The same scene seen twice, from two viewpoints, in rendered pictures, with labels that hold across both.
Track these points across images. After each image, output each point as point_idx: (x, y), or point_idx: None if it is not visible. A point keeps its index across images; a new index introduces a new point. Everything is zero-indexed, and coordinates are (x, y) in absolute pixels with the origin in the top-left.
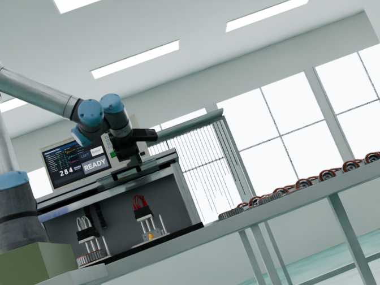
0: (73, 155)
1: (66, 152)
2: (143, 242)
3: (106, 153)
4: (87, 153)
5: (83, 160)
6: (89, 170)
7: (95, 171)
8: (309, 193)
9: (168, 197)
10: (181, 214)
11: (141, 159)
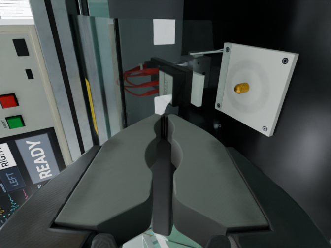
0: (9, 199)
1: (1, 212)
2: (276, 114)
3: (10, 138)
4: (7, 174)
5: (25, 180)
6: (52, 169)
7: (57, 157)
8: None
9: (120, 16)
10: (155, 4)
11: (260, 181)
